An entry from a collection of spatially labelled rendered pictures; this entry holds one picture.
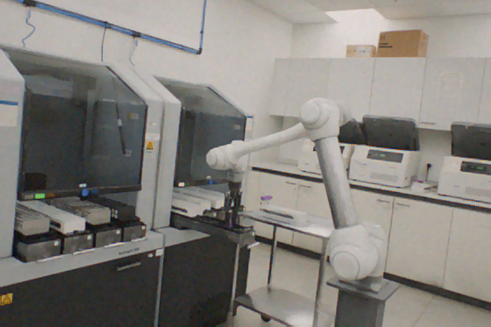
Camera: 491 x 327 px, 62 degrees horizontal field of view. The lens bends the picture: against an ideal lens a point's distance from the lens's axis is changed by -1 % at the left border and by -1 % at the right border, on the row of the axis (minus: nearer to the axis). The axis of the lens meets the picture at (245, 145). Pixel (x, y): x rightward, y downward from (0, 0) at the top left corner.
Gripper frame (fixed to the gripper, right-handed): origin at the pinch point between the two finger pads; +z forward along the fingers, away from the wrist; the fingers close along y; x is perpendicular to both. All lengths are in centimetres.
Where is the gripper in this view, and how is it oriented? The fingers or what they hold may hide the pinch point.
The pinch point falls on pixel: (231, 217)
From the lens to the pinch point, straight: 223.7
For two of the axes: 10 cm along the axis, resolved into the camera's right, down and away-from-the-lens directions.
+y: -5.7, -0.2, -8.2
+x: 8.1, 1.3, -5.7
